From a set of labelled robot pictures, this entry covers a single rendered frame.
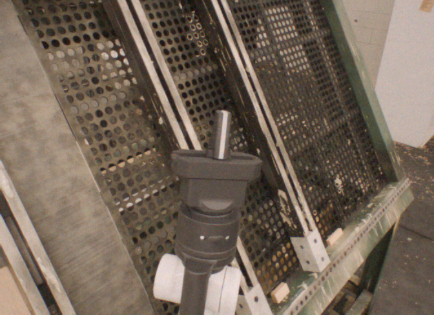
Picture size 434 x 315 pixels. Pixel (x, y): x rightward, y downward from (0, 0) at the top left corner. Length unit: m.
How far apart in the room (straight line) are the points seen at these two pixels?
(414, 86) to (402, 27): 0.58
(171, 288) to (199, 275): 0.08
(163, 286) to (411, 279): 2.28
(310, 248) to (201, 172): 0.81
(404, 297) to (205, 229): 2.18
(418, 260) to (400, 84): 1.90
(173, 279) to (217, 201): 0.14
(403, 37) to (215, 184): 3.64
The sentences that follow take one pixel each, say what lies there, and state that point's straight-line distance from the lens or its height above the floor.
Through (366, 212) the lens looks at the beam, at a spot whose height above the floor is 0.89.
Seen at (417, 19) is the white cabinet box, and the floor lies 1.22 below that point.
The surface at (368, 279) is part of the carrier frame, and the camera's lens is 2.31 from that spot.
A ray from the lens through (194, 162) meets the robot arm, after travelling 0.46.
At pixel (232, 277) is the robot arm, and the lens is 0.55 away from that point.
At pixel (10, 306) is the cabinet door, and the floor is 1.24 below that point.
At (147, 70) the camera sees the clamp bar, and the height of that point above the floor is 1.56.
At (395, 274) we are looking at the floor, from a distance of 2.71.
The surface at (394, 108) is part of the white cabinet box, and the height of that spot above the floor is 0.35.
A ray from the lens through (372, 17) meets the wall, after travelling 5.62.
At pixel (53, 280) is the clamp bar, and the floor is 1.28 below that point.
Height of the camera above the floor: 1.84
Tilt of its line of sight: 30 degrees down
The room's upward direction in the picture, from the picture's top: straight up
